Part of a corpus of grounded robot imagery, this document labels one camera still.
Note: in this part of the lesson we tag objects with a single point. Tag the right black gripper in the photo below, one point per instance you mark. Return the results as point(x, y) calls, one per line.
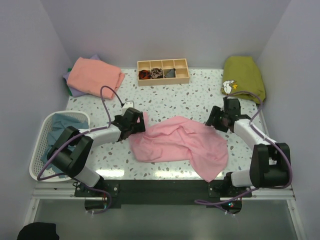
point(215, 111)

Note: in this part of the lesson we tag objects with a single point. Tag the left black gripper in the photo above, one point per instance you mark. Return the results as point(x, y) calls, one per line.
point(139, 126)

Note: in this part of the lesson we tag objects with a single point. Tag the pink t shirt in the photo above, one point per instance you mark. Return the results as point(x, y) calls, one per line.
point(180, 139)

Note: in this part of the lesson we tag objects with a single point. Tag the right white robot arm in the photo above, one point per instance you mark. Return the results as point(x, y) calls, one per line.
point(270, 165)

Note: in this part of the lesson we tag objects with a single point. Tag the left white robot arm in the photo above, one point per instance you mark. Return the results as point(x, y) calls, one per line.
point(73, 147)

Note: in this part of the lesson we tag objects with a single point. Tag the olive snoopy t shirt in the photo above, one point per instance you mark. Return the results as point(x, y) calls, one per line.
point(242, 77)

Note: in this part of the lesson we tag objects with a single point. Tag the wooden compartment tray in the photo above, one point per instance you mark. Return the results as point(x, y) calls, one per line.
point(180, 65)

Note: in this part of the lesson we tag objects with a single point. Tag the orange black fabric roll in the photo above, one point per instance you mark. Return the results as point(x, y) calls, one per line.
point(144, 74)

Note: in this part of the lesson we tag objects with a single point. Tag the brown floral fabric roll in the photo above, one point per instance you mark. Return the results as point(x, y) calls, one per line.
point(156, 73)

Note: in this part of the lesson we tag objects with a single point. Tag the grey fabric piece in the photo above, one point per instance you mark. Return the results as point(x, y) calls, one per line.
point(169, 73)

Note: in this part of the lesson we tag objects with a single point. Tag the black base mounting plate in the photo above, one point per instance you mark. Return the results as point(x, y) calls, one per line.
point(113, 194)

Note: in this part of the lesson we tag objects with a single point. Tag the folded salmon t shirt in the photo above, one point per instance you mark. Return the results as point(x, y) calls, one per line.
point(95, 77)

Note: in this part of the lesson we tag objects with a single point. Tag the blue t shirt in basket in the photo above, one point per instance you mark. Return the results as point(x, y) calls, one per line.
point(59, 122)

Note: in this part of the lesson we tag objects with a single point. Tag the folded green t shirt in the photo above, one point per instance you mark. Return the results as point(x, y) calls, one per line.
point(69, 90)

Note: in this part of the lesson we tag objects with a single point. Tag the white laundry basket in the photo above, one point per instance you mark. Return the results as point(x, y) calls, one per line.
point(36, 164)

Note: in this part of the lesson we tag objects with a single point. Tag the black object at bottom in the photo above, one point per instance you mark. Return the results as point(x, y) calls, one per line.
point(38, 231)

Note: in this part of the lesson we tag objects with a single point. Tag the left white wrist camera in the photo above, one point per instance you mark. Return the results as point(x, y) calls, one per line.
point(128, 104)

